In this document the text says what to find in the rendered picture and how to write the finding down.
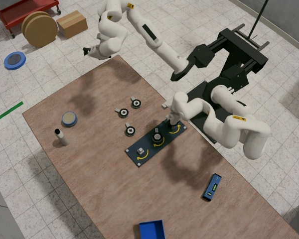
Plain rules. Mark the blue box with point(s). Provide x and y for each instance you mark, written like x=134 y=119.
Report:
x=152 y=230

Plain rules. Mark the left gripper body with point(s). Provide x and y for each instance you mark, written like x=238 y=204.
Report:
x=173 y=118

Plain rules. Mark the white plastic bottle with black cap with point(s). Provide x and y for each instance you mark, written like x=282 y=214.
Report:
x=61 y=137

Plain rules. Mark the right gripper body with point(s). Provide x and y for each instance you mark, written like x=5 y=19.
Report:
x=94 y=53

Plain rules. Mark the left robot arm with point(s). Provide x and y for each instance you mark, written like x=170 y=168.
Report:
x=239 y=127

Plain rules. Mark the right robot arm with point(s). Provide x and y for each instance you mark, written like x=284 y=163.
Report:
x=112 y=35

